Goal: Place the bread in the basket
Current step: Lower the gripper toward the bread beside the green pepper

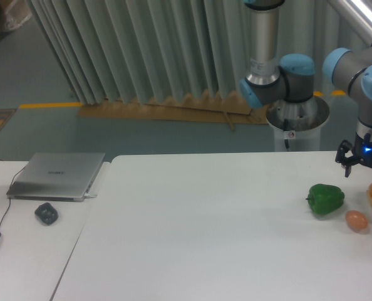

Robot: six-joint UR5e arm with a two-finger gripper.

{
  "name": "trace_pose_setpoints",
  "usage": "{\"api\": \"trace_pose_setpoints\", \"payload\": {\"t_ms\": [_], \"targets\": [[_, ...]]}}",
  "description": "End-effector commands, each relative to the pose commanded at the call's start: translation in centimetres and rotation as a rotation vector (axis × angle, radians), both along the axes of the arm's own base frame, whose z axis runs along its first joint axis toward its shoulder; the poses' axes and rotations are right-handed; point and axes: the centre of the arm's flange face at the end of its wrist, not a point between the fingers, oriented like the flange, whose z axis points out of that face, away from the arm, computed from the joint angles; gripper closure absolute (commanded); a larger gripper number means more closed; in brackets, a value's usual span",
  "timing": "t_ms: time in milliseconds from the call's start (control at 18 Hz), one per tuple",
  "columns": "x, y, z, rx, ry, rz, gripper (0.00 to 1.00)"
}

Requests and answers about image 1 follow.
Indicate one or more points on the brown egg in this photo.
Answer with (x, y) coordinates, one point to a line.
(356, 220)

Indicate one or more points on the green bell pepper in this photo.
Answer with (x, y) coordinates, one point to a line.
(324, 199)

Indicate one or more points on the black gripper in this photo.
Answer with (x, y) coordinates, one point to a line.
(348, 156)

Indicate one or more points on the brown cardboard sheet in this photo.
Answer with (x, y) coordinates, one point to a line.
(231, 110)

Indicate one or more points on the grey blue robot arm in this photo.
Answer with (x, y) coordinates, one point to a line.
(291, 80)

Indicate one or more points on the grey-green pleated curtain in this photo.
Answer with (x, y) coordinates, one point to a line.
(147, 50)

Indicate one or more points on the small black controller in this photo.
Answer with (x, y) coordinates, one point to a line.
(46, 213)

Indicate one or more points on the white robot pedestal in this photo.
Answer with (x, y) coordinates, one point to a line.
(297, 126)

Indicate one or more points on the silver closed laptop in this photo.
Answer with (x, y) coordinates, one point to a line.
(57, 176)

